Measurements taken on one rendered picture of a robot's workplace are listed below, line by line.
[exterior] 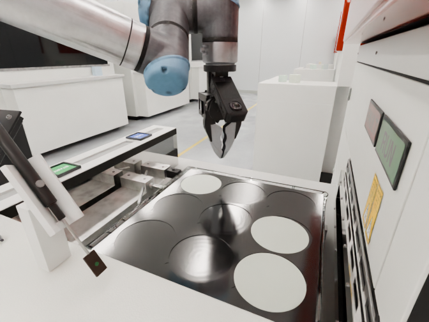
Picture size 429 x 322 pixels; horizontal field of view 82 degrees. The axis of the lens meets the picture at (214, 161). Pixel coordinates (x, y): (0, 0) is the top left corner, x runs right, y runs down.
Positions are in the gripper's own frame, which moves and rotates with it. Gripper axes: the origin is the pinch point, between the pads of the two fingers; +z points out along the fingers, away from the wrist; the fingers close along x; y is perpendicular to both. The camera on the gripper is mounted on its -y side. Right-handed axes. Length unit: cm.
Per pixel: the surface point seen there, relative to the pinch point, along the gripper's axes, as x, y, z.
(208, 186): 4.2, -1.5, 7.3
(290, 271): 1.3, -29.7, 7.3
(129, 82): -1, 453, 26
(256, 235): 2.1, -21.2, 7.2
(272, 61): -436, 658, -2
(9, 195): 42.7, -1.1, 1.6
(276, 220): -3.6, -18.7, 7.3
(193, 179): 6.7, 3.3, 7.3
